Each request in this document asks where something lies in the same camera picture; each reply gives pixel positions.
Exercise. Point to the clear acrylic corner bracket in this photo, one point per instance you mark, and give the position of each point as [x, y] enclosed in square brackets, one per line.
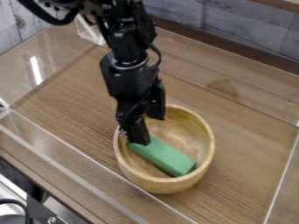
[88, 30]

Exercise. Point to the black metal bracket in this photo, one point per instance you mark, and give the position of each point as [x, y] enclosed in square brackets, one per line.
[48, 211]

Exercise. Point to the wooden oval bowl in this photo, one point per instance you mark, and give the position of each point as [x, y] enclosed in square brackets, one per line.
[187, 132]

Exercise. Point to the clear acrylic enclosure wall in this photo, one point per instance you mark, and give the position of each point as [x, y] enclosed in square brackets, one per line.
[233, 118]

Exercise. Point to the green rectangular block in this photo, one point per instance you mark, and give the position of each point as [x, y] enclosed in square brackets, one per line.
[170, 160]

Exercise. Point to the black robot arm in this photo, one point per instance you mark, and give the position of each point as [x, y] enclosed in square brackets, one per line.
[122, 19]

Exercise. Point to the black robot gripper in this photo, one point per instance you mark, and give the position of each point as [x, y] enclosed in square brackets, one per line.
[138, 90]

